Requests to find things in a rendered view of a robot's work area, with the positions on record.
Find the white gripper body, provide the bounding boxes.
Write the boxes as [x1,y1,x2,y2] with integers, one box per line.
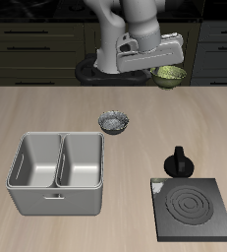
[116,31,186,75]

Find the green bowl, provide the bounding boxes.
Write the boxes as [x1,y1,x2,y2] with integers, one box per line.
[149,65,188,91]

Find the small grey fluted dish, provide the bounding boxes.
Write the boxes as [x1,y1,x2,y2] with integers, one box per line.
[97,110,131,136]

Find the round black stove knob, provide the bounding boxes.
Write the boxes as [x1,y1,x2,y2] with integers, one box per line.
[163,146,196,178]

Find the dark kitchen cupboards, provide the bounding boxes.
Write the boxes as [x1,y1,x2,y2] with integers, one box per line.
[0,0,227,88]

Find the white two-bin basket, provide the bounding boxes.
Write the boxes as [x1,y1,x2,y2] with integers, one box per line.
[5,131,106,217]

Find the dark grey stove plate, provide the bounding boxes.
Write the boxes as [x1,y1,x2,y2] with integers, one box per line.
[149,177,227,243]

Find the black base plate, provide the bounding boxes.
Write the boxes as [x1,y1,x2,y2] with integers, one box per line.
[74,53,152,88]

